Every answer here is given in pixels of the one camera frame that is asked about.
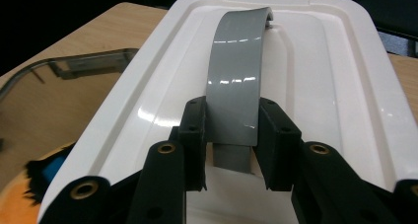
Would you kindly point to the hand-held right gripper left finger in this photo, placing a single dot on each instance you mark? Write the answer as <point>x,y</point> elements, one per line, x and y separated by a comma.
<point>195,145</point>

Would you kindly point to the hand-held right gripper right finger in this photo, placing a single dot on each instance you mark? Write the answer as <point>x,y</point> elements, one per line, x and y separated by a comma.
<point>279,145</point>

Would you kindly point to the clear brown storage box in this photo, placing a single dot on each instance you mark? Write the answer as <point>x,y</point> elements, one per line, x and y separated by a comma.
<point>49,102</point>

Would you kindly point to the orange plush toy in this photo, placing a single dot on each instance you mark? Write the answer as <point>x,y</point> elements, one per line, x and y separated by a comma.
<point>13,204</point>

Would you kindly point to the white container lid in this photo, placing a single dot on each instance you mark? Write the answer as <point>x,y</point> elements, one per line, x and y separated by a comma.
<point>312,86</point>

